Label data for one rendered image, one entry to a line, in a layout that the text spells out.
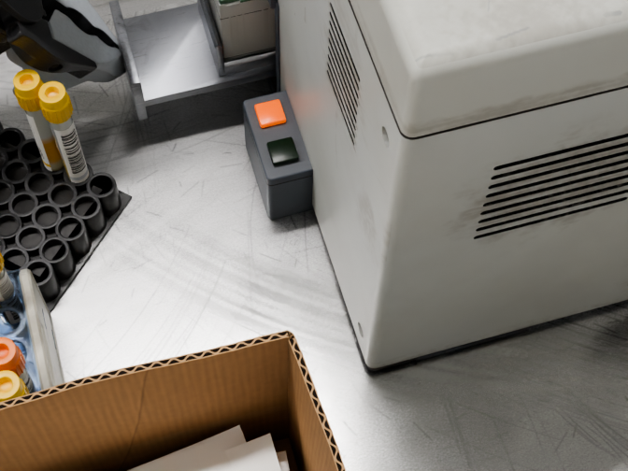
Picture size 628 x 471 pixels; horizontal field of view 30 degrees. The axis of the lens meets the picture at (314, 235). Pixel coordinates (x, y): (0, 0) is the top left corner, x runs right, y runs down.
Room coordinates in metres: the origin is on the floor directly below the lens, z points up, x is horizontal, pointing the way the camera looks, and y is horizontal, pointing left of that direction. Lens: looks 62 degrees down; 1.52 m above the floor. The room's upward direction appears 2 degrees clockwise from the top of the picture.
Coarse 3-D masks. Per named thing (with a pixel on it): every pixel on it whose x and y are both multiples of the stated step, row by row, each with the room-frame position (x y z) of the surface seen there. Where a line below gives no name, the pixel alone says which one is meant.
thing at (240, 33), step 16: (208, 0) 0.47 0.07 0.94; (256, 0) 0.44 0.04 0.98; (224, 16) 0.44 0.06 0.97; (240, 16) 0.44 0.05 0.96; (256, 16) 0.44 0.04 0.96; (272, 16) 0.44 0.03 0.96; (224, 32) 0.44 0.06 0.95; (240, 32) 0.44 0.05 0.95; (256, 32) 0.44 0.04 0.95; (272, 32) 0.44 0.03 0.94; (224, 48) 0.44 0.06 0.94; (240, 48) 0.44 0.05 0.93; (256, 48) 0.44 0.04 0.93; (272, 48) 0.44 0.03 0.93
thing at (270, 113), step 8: (264, 104) 0.40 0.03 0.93; (272, 104) 0.40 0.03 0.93; (280, 104) 0.40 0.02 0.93; (256, 112) 0.39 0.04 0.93; (264, 112) 0.39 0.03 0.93; (272, 112) 0.39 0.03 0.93; (280, 112) 0.39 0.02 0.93; (264, 120) 0.39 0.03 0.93; (272, 120) 0.39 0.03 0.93; (280, 120) 0.39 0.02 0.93
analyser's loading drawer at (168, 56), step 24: (120, 24) 0.45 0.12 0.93; (144, 24) 0.47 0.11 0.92; (168, 24) 0.47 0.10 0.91; (192, 24) 0.47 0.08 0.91; (120, 48) 0.45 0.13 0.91; (144, 48) 0.45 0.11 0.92; (168, 48) 0.45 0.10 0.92; (192, 48) 0.45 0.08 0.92; (216, 48) 0.43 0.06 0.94; (144, 72) 0.43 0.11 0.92; (168, 72) 0.43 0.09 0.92; (192, 72) 0.43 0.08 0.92; (216, 72) 0.43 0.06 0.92; (240, 72) 0.43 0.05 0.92; (264, 72) 0.43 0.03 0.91; (144, 96) 0.41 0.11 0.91; (168, 96) 0.41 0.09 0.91
